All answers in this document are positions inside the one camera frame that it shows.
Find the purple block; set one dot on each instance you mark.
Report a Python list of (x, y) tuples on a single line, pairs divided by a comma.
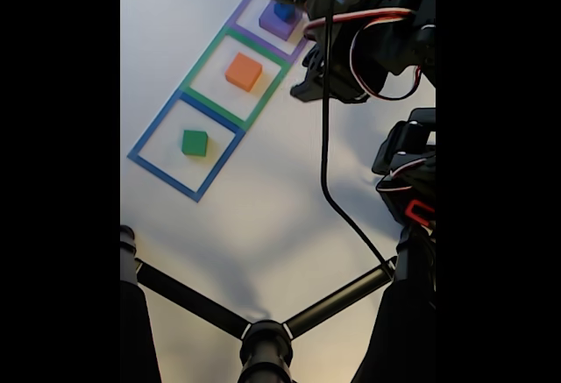
[(274, 26)]

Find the orange block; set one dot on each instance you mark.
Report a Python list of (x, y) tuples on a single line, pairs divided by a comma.
[(243, 71)]

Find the small blue cube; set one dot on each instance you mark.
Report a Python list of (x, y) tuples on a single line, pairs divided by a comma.
[(282, 11)]

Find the green cube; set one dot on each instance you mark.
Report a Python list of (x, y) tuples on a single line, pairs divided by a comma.
[(194, 142)]

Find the purple tape square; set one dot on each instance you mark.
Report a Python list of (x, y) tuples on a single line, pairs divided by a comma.
[(252, 34)]

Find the green tape square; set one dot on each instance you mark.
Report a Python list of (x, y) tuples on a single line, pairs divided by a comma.
[(215, 109)]

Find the red clamp part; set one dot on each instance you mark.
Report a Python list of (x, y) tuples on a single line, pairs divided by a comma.
[(409, 210)]

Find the blue tape square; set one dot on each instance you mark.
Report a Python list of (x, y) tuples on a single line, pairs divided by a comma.
[(162, 178)]

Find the black tripod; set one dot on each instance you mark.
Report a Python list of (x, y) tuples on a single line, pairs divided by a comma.
[(265, 348)]

